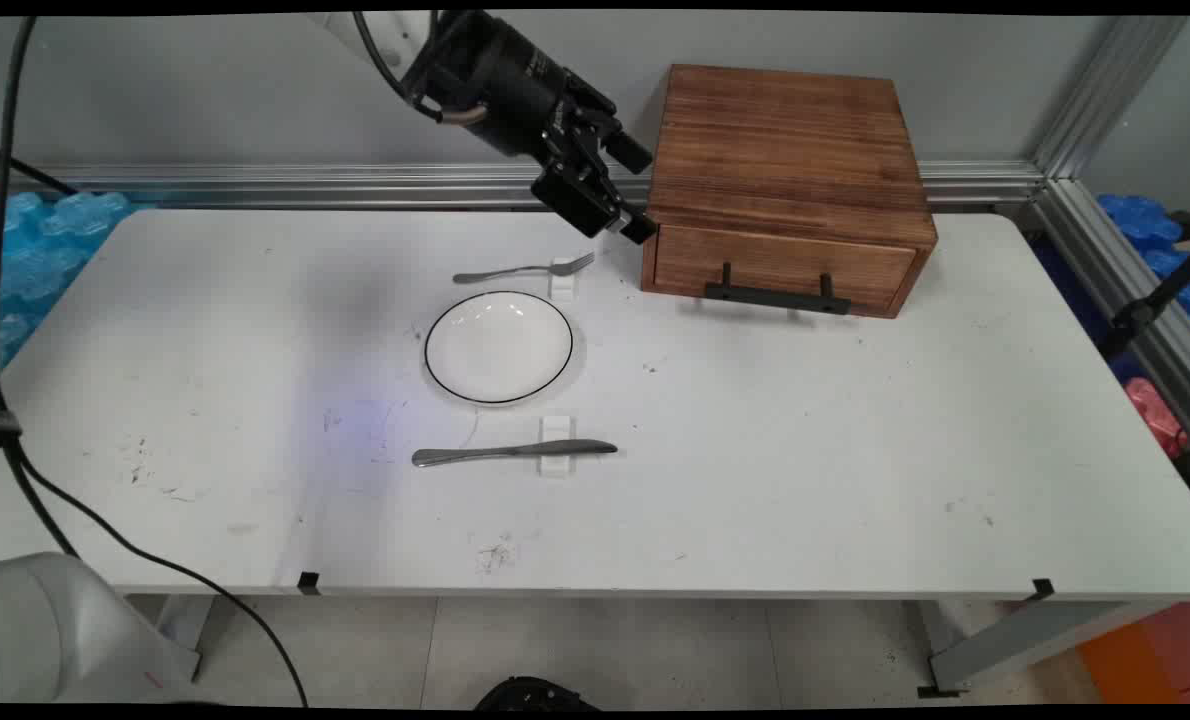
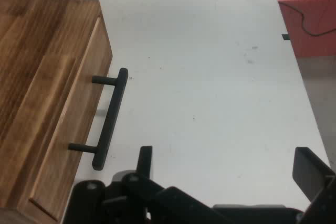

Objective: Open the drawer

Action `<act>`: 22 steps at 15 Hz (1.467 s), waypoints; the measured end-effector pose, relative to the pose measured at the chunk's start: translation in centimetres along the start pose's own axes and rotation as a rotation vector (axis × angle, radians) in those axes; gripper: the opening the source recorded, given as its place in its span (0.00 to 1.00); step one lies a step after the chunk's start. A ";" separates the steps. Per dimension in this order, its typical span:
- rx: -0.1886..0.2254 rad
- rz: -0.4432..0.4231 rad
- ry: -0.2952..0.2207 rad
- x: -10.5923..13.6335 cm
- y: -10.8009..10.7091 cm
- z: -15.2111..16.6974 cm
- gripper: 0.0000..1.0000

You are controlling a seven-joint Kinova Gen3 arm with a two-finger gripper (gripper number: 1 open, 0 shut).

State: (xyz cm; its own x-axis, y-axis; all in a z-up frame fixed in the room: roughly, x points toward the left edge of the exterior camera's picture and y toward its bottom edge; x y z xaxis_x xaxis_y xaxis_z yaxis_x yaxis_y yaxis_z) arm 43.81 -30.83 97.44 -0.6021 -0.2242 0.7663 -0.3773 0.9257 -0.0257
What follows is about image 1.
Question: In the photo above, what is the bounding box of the blue bubble wrap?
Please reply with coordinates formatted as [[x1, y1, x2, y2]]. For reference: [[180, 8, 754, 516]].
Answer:
[[1095, 193, 1190, 333], [0, 190, 138, 367]]

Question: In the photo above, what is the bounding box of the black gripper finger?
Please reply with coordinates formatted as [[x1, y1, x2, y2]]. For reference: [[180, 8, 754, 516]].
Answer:
[[568, 84, 654, 174], [532, 150, 657, 247]]

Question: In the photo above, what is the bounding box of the white plate with black rim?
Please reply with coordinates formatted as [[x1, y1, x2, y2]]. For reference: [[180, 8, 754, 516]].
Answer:
[[423, 290, 576, 407]]

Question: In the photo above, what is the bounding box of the black stand rod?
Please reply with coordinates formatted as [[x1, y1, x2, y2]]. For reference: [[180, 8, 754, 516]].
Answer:
[[1095, 210, 1190, 361]]

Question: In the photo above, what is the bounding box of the grey metal table leg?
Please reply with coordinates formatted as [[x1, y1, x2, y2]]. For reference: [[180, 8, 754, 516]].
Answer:
[[917, 600, 1172, 699], [155, 595, 218, 683]]

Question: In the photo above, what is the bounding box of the silver metal knife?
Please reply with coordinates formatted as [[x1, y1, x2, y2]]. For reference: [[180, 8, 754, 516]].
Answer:
[[411, 438, 619, 468]]

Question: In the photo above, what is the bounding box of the long black cable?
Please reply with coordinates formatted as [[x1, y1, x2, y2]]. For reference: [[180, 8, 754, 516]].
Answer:
[[0, 15, 309, 707], [353, 10, 478, 127]]

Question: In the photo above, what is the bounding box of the upright aluminium frame post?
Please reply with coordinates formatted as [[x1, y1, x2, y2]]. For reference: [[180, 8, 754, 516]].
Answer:
[[1030, 15, 1190, 181]]

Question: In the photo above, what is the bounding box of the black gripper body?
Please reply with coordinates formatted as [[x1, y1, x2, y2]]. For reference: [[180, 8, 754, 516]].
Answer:
[[423, 12, 598, 163]]

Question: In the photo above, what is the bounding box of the silver metal fork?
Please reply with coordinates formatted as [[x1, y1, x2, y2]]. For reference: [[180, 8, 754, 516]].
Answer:
[[452, 252, 596, 286]]

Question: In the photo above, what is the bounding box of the pink plastic bag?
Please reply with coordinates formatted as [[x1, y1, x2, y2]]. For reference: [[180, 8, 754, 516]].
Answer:
[[1125, 377, 1189, 460]]

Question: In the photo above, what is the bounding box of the thin black background cable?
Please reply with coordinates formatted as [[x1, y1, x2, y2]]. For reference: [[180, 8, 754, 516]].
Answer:
[[0, 145, 81, 197]]

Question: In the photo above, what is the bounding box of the brown wooden drawer cabinet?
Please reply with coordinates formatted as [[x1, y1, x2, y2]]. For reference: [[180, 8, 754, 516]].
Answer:
[[640, 64, 939, 319]]

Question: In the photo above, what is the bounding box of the orange box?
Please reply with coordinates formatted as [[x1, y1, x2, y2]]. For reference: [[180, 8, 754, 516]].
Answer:
[[1075, 602, 1190, 706]]

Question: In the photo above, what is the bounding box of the horizontal aluminium frame rail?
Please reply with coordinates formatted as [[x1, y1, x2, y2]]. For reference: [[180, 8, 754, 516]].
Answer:
[[0, 160, 1046, 212]]

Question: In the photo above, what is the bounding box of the slanted aluminium frame rail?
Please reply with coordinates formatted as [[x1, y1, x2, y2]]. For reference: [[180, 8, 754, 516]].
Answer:
[[1030, 178, 1190, 451]]

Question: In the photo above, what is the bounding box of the black round object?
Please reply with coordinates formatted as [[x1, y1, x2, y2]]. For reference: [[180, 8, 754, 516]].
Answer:
[[475, 677, 602, 711]]

